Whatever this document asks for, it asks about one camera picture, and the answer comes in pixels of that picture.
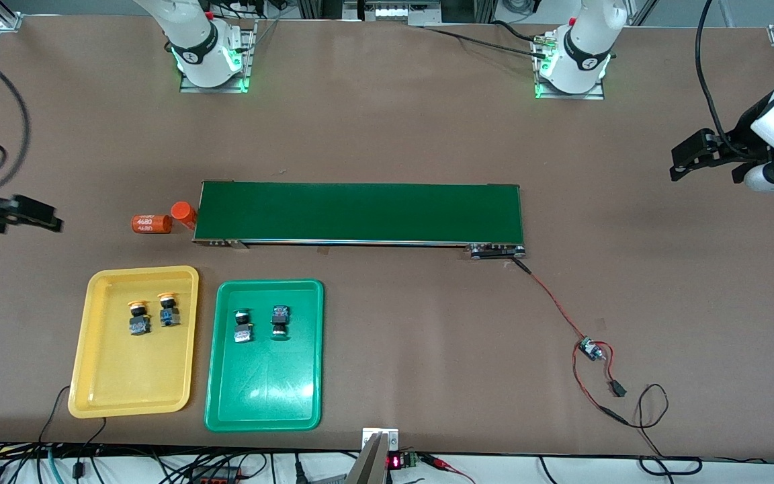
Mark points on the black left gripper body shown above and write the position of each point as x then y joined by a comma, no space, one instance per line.
741,140

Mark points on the orange cylinder white print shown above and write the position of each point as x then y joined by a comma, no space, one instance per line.
152,224
184,214

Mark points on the yellow push button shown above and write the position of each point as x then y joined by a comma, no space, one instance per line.
169,312
138,321

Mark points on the green push button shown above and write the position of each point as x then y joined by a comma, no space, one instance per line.
280,321
244,329

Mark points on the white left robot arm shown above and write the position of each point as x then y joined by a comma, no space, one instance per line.
585,40

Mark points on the yellow plastic tray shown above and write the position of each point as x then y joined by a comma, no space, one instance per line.
125,376

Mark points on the small speed controller board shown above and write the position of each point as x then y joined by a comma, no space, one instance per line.
588,349

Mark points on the green plastic tray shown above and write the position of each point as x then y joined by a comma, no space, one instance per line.
266,383

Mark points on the orange power strip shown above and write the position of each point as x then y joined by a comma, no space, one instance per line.
216,477

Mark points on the green conveyor belt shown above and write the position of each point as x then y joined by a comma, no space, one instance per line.
360,212

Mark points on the red clip lead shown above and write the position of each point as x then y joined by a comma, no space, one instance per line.
437,461

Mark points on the red digit display module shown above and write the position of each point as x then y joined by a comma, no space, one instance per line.
397,462

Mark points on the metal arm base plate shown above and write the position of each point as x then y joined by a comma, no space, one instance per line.
572,96
212,88

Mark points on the metal equipment frame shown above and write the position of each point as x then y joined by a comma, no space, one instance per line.
394,12

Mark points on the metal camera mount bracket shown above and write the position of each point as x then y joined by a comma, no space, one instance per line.
373,464

